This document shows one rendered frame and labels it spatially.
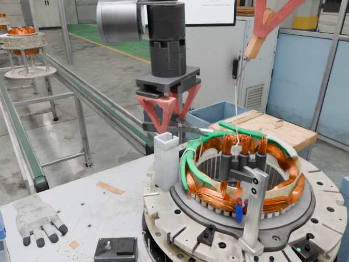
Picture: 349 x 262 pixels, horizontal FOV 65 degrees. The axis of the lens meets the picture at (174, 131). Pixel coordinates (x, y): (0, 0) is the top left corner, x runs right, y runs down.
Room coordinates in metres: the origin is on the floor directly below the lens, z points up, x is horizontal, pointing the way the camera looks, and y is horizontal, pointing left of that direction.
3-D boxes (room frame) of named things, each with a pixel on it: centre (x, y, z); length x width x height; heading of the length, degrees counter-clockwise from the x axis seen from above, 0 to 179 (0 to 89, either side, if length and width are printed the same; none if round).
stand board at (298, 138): (0.64, -0.23, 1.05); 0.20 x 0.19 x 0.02; 38
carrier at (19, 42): (2.26, 1.19, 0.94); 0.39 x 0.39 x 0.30
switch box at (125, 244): (0.47, 0.14, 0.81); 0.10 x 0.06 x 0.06; 92
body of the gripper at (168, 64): (0.45, 0.01, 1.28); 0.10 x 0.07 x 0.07; 146
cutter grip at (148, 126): (0.44, 0.04, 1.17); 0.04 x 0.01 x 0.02; 69
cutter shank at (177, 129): (0.43, -0.01, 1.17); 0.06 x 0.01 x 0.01; 79
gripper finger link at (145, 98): (0.43, 0.02, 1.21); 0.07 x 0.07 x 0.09; 56
